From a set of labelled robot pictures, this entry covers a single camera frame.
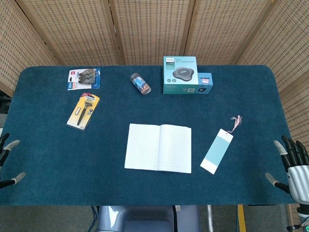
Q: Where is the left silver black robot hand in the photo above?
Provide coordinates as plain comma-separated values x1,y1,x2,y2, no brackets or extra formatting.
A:
0,132,27,189

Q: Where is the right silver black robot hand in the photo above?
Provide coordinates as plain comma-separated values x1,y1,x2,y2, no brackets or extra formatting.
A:
265,135,309,206

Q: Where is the light blue tasselled bookmark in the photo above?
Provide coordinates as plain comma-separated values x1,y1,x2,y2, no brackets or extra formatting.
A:
200,116,243,174

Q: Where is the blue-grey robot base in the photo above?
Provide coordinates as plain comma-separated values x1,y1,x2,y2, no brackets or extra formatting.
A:
96,205,201,232

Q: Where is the open lined notebook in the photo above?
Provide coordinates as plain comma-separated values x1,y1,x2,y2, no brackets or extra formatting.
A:
124,123,192,174

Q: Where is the dark blue table cloth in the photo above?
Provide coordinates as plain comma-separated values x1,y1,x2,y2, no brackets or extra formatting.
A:
0,64,302,206

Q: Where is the razor in yellow pack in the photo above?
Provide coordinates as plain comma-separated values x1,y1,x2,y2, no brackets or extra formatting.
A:
66,92,100,131

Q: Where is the white metal pole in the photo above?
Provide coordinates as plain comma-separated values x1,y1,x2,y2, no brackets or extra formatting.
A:
207,204,214,232

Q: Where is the correction tape blister pack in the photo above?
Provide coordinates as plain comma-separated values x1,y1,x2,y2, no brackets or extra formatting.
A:
67,68,101,91

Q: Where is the small blue box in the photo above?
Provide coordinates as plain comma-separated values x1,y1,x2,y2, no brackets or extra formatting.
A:
197,72,214,95

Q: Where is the teal speaker box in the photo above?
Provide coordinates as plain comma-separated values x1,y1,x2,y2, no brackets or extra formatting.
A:
163,56,199,95

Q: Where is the clear bottle with blue label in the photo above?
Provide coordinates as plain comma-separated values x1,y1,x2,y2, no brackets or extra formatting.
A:
130,72,152,96

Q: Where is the bamboo folding screen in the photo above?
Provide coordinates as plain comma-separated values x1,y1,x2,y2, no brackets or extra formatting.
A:
0,0,309,228

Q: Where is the blue cable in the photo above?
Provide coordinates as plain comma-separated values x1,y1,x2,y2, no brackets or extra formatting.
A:
89,205,99,232

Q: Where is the black cable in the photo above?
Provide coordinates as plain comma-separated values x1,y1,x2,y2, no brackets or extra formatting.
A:
171,205,179,232

